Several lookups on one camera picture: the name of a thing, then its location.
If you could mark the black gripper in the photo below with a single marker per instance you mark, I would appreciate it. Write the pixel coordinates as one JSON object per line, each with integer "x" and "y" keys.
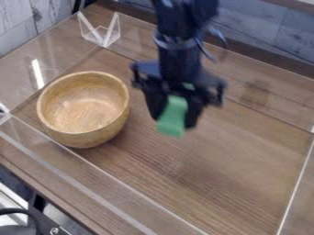
{"x": 203, "y": 90}

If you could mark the green rectangular block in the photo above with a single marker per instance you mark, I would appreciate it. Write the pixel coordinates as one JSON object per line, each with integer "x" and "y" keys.
{"x": 171, "y": 120}

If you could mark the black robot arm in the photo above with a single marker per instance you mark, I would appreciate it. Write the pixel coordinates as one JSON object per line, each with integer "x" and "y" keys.
{"x": 177, "y": 73}

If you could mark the wooden bowl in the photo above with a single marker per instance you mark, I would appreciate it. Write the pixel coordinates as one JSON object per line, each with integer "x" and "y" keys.
{"x": 83, "y": 108}

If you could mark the clear acrylic tray wall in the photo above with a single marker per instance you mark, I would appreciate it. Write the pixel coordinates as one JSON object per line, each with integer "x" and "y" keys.
{"x": 237, "y": 177}

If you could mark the black table leg bracket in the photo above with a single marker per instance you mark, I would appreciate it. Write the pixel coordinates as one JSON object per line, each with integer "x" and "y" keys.
{"x": 47, "y": 226}

